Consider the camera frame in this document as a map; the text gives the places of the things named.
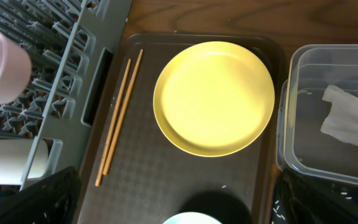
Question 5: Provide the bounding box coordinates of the yellow plate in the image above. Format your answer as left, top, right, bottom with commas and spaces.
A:
153, 41, 275, 157

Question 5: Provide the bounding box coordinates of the clear plastic bin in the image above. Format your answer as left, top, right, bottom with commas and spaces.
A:
276, 44, 358, 185

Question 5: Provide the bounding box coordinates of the wooden chopstick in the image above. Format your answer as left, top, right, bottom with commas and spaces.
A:
95, 59, 132, 187
103, 49, 144, 175

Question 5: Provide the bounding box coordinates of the white cup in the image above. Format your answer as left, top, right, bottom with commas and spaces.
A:
0, 138, 49, 186

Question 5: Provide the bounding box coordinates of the right wooden chopstick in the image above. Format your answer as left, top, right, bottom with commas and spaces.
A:
103, 49, 144, 175

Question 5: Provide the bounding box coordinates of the rice food waste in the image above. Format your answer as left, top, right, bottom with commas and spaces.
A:
270, 184, 358, 223

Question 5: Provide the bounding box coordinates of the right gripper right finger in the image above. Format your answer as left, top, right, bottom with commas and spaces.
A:
278, 167, 358, 224

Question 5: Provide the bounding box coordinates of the dark brown serving tray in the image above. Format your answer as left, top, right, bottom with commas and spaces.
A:
75, 34, 287, 223

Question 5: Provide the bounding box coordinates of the grey dishwasher rack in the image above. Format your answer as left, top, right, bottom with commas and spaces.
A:
0, 0, 132, 176

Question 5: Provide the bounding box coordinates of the light blue bowl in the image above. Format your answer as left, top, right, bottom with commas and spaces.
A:
163, 212, 222, 224

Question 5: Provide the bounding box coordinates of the white paper napkin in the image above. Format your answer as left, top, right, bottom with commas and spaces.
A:
321, 85, 358, 146

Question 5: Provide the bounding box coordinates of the left wooden chopstick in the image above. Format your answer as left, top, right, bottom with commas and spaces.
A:
95, 59, 132, 187

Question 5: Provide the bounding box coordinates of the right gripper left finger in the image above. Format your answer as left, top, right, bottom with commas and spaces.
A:
0, 166, 81, 223

